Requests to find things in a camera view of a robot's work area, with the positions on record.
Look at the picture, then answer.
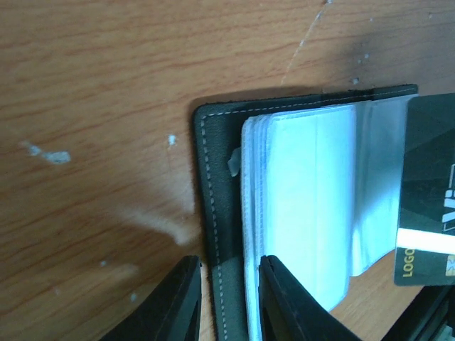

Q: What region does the black VIP card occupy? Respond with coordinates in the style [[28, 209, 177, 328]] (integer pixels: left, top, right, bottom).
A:
[[394, 93, 454, 286]]

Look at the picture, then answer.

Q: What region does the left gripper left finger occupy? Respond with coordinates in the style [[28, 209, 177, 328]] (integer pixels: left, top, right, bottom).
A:
[[102, 256, 201, 341]]

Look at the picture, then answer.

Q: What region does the black card holder wallet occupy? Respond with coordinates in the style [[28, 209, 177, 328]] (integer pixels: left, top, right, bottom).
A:
[[193, 85, 419, 340]]

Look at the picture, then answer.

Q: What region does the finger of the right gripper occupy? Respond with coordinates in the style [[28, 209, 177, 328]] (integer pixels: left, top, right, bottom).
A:
[[383, 286, 454, 340]]

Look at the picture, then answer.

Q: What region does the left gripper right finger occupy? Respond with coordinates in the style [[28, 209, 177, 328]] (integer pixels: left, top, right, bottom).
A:
[[259, 256, 359, 341]]

